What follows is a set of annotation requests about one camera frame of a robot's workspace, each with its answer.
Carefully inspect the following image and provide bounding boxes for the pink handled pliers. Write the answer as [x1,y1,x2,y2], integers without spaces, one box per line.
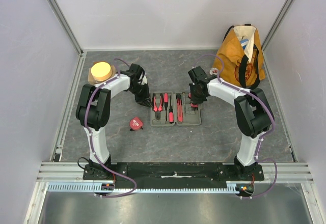
[152,93,164,121]

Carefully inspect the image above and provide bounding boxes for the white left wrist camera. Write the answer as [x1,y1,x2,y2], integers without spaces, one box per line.
[142,76,147,85]

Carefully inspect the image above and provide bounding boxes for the hex keys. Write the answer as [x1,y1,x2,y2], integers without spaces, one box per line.
[190,103,199,114]

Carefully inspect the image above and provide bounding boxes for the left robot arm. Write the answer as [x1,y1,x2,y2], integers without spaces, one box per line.
[76,62,153,180]

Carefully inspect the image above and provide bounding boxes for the pink utility knife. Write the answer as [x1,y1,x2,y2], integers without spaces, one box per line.
[176,94,183,122]

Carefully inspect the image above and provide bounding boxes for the yellow round sponge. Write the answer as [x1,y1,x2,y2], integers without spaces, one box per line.
[91,62,112,82]

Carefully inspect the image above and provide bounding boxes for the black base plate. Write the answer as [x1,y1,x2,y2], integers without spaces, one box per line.
[80,162,264,187]

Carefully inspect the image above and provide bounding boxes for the grey plastic tool case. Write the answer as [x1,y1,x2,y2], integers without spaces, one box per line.
[150,91,202,127]

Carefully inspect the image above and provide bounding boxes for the grey cable duct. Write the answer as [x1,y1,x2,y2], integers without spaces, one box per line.
[47,182,241,193]

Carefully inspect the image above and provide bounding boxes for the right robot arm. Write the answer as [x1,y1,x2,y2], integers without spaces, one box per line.
[188,66,275,180]

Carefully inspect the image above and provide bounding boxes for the energy drink can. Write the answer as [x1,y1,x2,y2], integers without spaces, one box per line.
[209,68,219,76]

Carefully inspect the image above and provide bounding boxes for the pink tape measure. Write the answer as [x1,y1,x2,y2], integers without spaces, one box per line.
[129,117,143,131]

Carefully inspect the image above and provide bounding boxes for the pink handled screwdriver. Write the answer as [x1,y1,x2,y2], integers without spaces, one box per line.
[164,93,169,110]
[169,96,174,124]

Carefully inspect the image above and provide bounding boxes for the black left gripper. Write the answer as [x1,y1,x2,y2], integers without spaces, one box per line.
[128,83,153,108]

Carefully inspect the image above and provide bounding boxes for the yellow tote bag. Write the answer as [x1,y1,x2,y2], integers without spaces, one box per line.
[212,24,265,90]

